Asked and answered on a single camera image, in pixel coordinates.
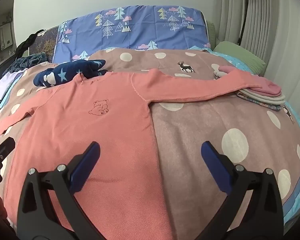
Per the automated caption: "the navy star fleece garment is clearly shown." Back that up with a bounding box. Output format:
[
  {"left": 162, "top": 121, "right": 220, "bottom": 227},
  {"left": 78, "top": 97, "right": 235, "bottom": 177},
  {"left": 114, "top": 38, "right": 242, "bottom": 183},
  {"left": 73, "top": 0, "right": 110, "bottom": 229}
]
[{"left": 33, "top": 60, "right": 107, "bottom": 87}]

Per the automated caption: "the blue tree print pillow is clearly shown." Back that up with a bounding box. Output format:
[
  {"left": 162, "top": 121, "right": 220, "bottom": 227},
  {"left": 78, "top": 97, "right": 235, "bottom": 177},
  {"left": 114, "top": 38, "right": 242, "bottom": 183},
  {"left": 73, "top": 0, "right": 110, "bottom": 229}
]
[{"left": 52, "top": 5, "right": 210, "bottom": 63}]

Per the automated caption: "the dark teal fleece garment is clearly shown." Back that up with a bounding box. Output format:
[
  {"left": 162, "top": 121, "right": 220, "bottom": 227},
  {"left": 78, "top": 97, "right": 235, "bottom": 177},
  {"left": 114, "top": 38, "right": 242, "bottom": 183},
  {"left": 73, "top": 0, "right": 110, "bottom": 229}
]
[{"left": 2, "top": 52, "right": 47, "bottom": 77}]

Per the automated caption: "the green pillow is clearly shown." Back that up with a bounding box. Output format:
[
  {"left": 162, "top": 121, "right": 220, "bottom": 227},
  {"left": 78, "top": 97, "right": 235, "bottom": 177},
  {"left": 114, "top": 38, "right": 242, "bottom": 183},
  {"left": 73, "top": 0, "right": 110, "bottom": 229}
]
[{"left": 205, "top": 22, "right": 266, "bottom": 75}]

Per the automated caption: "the stack of folded clothes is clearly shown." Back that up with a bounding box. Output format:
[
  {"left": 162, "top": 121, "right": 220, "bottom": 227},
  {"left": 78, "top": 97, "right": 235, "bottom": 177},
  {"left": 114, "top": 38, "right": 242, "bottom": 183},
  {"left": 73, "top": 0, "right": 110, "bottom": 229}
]
[{"left": 213, "top": 70, "right": 286, "bottom": 112}]

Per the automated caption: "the grey curtain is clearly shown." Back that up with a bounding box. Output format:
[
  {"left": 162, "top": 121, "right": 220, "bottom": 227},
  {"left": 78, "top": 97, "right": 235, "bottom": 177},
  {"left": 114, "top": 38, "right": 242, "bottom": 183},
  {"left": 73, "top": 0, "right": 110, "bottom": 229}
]
[{"left": 215, "top": 0, "right": 300, "bottom": 116}]

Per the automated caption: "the dark patterned pillow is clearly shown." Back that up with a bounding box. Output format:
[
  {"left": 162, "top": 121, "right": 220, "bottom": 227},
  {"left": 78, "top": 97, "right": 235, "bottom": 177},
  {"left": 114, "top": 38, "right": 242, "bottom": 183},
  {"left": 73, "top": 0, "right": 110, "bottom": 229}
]
[{"left": 29, "top": 26, "right": 58, "bottom": 63}]

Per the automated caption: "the coral pink bear shirt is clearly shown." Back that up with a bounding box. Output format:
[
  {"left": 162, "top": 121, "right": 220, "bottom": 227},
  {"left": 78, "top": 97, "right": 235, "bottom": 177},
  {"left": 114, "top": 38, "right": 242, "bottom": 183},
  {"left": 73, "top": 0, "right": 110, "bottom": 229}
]
[{"left": 0, "top": 69, "right": 282, "bottom": 240}]

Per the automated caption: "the brown polka dot blanket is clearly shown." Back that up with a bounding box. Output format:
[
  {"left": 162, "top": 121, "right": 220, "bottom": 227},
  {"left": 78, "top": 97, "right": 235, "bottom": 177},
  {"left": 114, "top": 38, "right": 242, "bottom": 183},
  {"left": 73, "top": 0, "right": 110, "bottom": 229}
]
[{"left": 0, "top": 49, "right": 300, "bottom": 239}]

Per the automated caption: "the white lilac cloth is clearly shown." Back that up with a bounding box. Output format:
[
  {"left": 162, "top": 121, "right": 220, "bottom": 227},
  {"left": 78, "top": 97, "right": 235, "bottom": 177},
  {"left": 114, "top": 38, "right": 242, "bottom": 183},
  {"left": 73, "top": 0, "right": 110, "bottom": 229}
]
[{"left": 0, "top": 70, "right": 24, "bottom": 100}]

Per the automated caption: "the pink folded garment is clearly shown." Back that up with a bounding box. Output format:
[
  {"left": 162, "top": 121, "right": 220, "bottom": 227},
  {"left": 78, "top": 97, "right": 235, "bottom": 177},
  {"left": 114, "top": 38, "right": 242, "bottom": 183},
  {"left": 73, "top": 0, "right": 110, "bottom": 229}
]
[{"left": 218, "top": 66, "right": 281, "bottom": 97}]

